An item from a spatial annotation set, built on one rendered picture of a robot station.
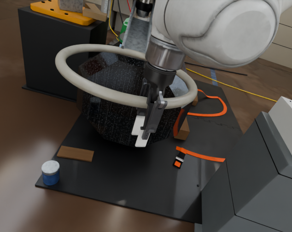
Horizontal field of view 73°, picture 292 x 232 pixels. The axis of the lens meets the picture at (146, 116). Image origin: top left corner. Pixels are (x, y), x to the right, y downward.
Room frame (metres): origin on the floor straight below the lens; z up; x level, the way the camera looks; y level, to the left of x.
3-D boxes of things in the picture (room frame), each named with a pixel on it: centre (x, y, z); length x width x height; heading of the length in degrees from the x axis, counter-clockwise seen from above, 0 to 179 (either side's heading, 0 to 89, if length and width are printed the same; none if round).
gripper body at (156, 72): (0.45, 0.00, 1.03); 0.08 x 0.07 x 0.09; 25
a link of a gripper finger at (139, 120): (0.46, 0.01, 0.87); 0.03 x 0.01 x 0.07; 115
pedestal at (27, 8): (1.89, 0.97, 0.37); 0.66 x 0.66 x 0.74; 5
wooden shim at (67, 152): (0.96, 0.41, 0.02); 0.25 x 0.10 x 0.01; 101
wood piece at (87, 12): (1.86, 0.71, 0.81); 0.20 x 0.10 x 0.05; 103
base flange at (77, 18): (1.89, 0.97, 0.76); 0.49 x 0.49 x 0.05; 5
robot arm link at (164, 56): (0.45, 0.00, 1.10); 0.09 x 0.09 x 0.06
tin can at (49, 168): (0.71, 0.46, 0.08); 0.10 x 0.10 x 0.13
